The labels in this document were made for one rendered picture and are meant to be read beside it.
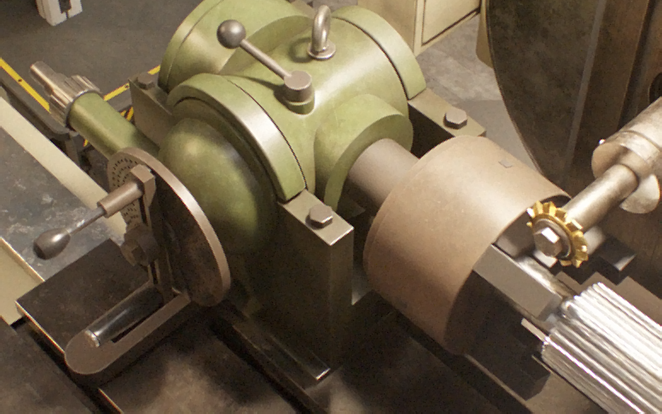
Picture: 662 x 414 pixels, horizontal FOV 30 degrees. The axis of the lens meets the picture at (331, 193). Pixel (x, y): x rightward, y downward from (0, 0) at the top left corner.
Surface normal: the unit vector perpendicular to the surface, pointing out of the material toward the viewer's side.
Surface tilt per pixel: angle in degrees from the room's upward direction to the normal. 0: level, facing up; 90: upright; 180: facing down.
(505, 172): 17
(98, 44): 0
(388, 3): 90
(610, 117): 90
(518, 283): 35
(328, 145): 42
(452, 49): 0
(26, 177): 0
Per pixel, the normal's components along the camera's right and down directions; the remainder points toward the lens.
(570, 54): -0.72, 0.52
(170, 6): 0.00, -0.66
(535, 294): -0.42, -0.24
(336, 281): 0.69, 0.55
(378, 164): -0.23, -0.46
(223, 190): -0.09, 0.21
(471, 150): 0.21, -0.78
